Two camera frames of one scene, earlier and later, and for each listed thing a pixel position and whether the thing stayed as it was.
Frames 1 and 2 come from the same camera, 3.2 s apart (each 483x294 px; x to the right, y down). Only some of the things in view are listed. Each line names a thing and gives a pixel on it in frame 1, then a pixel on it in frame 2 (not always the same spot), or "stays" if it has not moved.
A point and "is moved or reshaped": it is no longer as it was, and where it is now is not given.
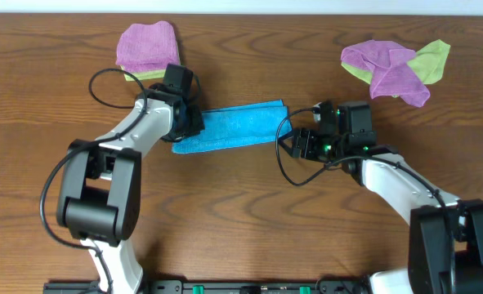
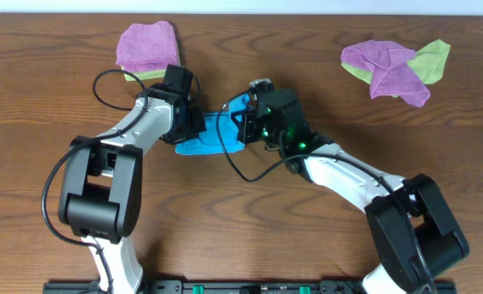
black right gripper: [306, 145] to [246, 124]
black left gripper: [199, 125] stays
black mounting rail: [222, 287] stays
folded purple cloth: [147, 47] stays
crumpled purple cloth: [391, 75] stays
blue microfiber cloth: [235, 127] is moved or reshaped
